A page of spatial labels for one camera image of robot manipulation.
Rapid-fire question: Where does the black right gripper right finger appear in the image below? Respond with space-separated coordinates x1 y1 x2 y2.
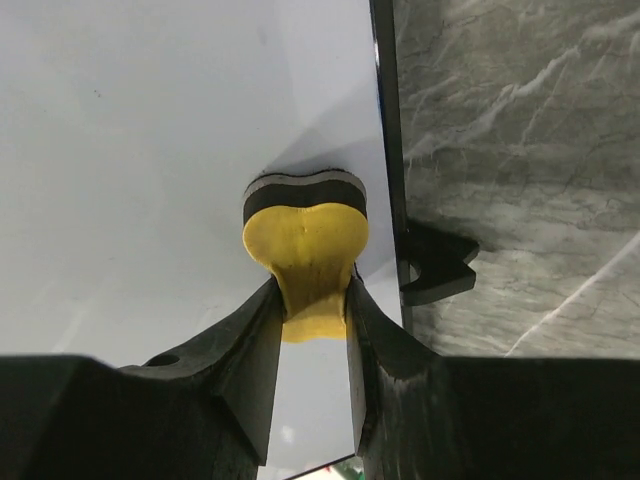
345 280 639 479

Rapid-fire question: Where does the yellow bone-shaped eraser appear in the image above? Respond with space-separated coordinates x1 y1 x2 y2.
242 169 369 343

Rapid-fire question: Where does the black whiteboard clip upper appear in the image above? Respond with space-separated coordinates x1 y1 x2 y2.
400 219 480 307

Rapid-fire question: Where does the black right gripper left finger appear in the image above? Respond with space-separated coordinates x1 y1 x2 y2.
1 280 284 479

